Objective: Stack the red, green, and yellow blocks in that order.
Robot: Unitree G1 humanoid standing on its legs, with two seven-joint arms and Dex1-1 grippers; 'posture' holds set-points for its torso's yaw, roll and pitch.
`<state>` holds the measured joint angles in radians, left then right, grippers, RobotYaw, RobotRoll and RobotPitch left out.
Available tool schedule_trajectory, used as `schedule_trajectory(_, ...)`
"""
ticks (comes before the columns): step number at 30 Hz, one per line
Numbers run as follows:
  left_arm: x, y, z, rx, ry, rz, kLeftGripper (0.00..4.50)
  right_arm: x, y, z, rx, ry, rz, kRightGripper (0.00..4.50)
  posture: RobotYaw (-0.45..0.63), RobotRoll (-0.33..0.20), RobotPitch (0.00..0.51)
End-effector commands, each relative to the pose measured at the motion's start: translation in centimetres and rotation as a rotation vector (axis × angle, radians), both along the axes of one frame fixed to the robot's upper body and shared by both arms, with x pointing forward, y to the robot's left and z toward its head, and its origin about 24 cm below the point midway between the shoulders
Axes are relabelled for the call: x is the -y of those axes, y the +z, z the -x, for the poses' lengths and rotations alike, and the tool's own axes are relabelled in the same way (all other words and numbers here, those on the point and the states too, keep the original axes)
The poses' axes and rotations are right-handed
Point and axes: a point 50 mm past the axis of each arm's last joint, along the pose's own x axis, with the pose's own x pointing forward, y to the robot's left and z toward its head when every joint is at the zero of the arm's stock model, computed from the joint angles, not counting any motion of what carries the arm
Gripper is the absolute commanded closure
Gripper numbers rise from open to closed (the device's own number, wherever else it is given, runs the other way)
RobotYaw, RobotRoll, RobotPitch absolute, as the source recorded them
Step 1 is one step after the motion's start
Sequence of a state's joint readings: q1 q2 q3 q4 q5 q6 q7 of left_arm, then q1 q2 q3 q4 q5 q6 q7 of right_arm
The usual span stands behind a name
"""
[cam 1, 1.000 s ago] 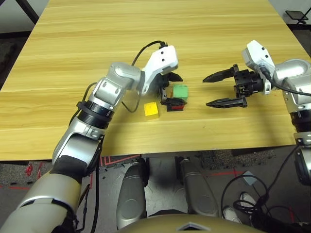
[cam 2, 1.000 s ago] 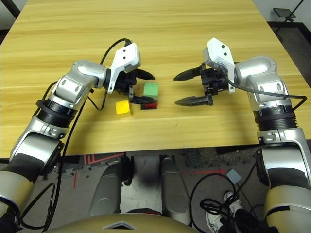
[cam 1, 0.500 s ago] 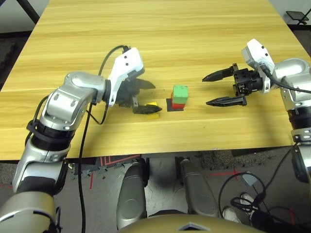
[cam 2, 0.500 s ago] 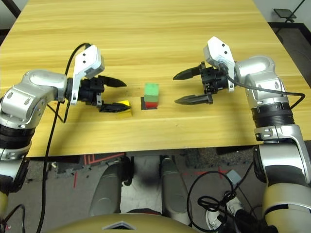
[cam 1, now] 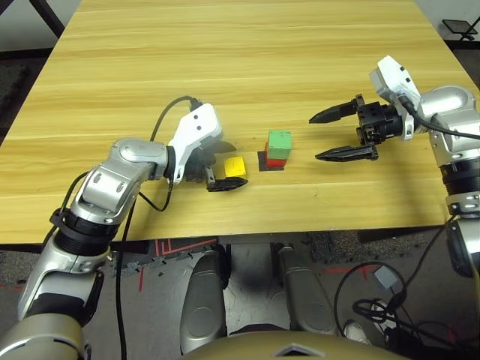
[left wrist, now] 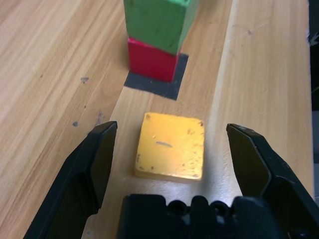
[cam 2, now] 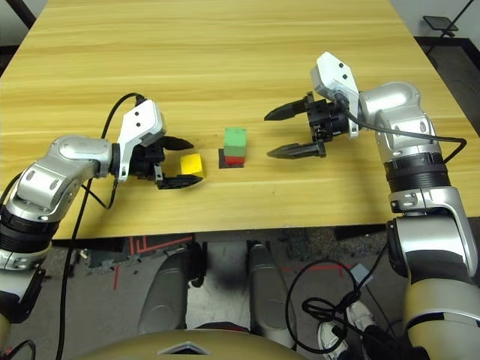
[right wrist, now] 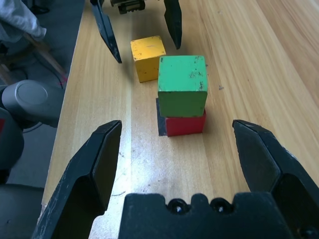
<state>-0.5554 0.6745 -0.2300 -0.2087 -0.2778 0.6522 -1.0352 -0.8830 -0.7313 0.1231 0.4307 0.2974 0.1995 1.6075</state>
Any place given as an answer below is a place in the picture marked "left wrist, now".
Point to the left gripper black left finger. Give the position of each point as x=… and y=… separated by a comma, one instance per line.
x=79, y=179

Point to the green wooden block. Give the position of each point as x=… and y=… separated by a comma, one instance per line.
x=154, y=22

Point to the yellow wooden block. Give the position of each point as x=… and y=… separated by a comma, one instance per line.
x=169, y=149

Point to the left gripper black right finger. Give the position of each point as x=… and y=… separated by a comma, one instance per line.
x=269, y=174

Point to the red wooden block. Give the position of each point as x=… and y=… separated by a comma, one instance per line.
x=149, y=62

